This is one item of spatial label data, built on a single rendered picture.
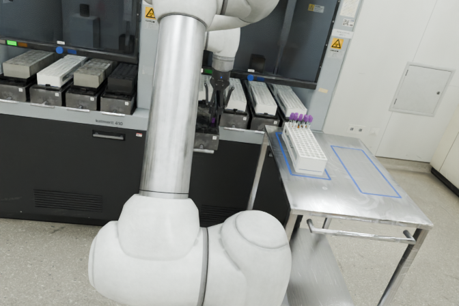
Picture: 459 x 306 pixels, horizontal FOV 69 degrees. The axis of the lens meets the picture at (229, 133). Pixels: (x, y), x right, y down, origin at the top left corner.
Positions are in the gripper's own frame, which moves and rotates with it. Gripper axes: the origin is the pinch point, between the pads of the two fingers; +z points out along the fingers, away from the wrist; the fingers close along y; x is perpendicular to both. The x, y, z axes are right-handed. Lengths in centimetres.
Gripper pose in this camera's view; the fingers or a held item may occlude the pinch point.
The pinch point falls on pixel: (214, 113)
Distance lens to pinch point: 147.4
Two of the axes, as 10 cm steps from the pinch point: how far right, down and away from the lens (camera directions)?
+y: -9.9, -1.2, -1.3
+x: 0.6, 4.3, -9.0
